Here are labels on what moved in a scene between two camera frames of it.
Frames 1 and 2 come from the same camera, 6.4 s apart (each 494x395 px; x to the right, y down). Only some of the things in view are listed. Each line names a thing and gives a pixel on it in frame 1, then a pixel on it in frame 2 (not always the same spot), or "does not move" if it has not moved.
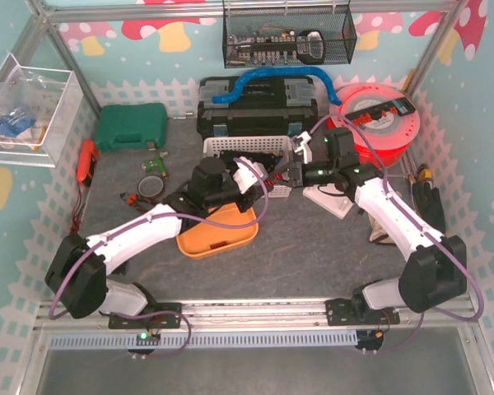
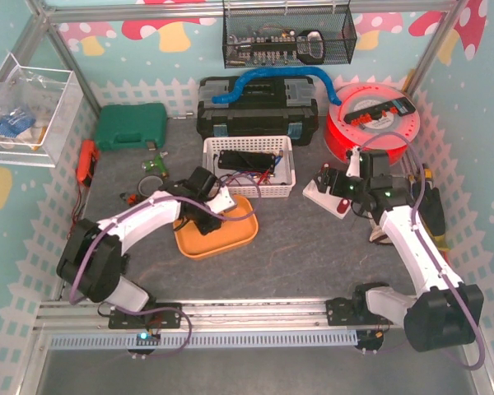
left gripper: (250, 197) → (206, 220)
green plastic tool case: (128, 125) does not move
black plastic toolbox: (267, 106) does not move
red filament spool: (381, 141) does not move
